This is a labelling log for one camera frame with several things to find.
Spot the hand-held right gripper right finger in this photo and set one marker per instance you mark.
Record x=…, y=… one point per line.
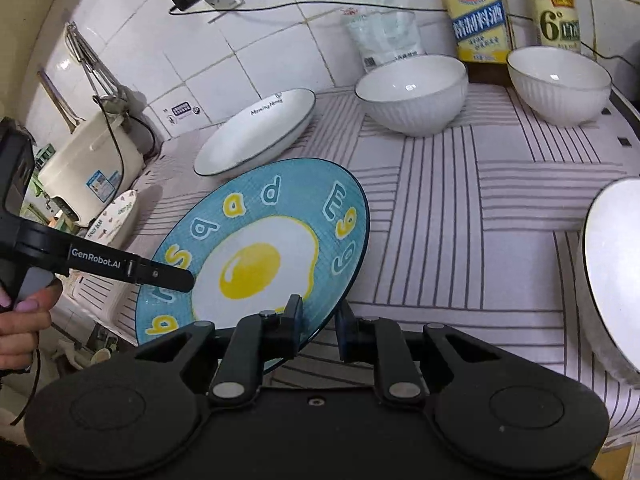
x=345, y=332

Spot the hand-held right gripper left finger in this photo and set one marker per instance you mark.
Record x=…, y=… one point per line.
x=295, y=312

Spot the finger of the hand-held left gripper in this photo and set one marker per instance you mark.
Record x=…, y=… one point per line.
x=165, y=276

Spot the carrot print plate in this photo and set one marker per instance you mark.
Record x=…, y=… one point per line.
x=117, y=215

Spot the blue fried egg print plate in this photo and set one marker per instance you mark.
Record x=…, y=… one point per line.
x=260, y=200

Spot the white ribbed bowl dark rim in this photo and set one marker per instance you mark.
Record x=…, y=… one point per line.
x=555, y=72
x=410, y=87
x=620, y=260

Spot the person's left hand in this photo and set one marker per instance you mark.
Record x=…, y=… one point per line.
x=20, y=325

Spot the white plastic basket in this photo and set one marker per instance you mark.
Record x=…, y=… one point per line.
x=95, y=295

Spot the white rice cooker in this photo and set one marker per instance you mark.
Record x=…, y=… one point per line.
x=85, y=160

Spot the white oval plate dark rim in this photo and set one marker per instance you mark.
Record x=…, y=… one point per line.
x=255, y=130

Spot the striped table mat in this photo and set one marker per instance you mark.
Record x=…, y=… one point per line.
x=450, y=185

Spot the white plastic packet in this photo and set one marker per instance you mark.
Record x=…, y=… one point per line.
x=385, y=32

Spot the yellow label cooking wine bottle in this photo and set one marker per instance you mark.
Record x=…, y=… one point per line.
x=475, y=15

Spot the clear vinegar bottle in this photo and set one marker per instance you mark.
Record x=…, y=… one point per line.
x=555, y=17

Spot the wall sticker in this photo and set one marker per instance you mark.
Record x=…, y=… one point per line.
x=182, y=111

